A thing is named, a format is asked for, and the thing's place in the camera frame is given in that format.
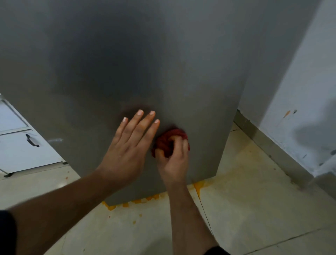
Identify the person's right hand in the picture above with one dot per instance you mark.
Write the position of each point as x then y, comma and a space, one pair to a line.
173, 165

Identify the person's left hand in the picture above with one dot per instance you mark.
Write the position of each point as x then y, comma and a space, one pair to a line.
126, 155

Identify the red cloth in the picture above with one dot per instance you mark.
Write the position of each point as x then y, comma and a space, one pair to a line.
164, 144

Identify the silver refrigerator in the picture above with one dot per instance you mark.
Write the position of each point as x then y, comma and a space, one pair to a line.
131, 65

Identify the person's left forearm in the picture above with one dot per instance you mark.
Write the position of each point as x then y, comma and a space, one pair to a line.
52, 218

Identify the person's right forearm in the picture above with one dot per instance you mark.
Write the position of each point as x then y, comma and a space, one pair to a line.
189, 223

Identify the small white marble table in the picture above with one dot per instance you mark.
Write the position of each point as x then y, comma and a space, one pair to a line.
15, 155

